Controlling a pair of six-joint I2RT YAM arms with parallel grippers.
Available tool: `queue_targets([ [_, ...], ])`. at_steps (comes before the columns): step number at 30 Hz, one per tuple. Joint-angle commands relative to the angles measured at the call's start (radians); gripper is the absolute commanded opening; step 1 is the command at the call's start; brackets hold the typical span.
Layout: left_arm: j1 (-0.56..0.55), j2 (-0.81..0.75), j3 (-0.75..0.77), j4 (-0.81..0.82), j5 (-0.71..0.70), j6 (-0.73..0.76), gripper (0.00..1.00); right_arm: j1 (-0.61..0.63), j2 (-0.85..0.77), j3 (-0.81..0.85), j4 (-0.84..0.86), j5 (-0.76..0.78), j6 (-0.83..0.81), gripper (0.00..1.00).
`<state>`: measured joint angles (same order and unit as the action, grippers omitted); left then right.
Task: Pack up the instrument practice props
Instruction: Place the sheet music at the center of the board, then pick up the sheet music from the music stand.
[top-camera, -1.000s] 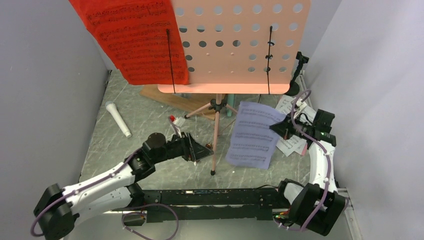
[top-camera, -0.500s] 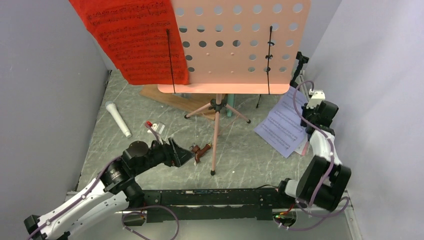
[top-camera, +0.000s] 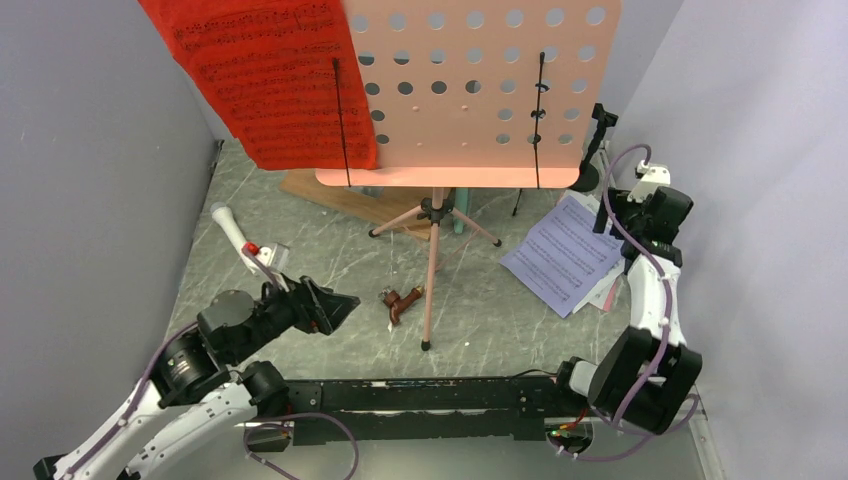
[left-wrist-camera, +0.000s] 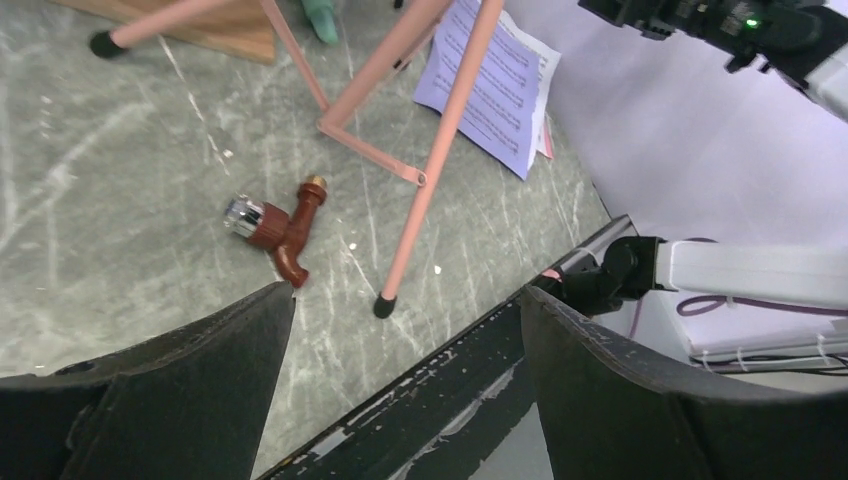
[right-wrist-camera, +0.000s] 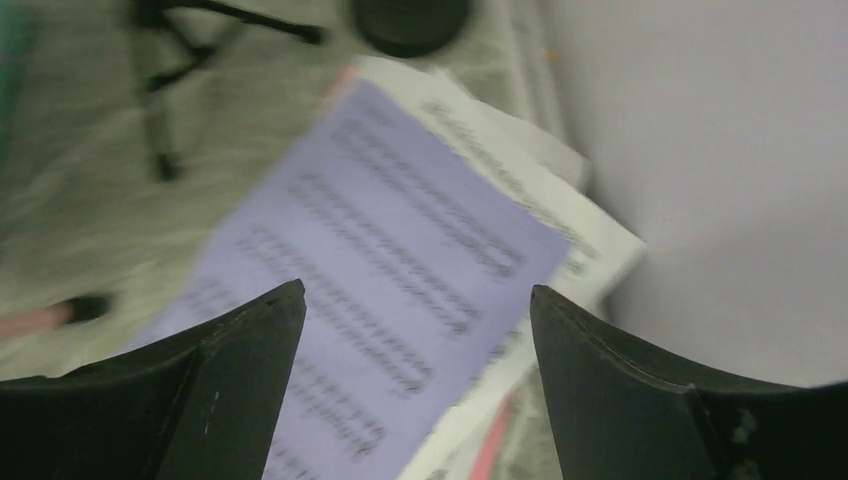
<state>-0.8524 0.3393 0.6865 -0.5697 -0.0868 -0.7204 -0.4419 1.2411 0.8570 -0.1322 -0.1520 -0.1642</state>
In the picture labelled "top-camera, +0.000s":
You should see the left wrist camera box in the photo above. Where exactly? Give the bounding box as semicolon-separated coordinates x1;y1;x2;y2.
240;242;290;282

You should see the black tripod mic stand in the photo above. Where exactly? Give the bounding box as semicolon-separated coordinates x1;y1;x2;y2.
511;188;524;217

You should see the pink sheet music page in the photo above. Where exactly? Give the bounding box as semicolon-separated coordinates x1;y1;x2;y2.
600;276;621;312

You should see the pink music stand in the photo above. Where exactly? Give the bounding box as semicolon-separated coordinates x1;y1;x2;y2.
314;0;624;352

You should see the lavender sheet music page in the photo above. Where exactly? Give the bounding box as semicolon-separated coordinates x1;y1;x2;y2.
500;199;624;318

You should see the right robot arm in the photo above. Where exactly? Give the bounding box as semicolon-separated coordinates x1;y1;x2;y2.
550;186;703;435

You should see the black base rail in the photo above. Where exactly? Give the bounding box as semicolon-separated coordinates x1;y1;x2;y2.
256;374;587;446

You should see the wooden board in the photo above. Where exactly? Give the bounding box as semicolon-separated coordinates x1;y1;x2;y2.
279;170;432;226

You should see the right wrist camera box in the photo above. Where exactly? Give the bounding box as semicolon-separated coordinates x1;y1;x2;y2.
628;160;671;203

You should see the white microphone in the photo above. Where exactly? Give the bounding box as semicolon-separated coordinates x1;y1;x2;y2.
210;202;255;269

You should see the black round-base mic stand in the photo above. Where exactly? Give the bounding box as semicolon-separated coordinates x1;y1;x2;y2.
570;103;619;193

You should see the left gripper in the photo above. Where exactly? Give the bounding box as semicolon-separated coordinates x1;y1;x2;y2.
228;268;360;363

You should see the white sheet music page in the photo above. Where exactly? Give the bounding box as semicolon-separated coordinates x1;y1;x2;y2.
557;190;600;215
572;260;624;313

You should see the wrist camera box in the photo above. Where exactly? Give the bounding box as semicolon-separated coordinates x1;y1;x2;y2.
240;242;290;282
628;160;671;203

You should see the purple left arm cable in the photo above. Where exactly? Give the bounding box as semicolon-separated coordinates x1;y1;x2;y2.
62;248;362;480

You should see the red sheet music page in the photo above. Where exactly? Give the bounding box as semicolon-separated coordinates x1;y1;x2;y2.
140;1;378;170

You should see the brown plastic faucet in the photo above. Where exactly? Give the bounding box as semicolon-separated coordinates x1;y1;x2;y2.
379;286;425;329

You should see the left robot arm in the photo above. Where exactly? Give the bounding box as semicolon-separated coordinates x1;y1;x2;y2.
33;276;360;479

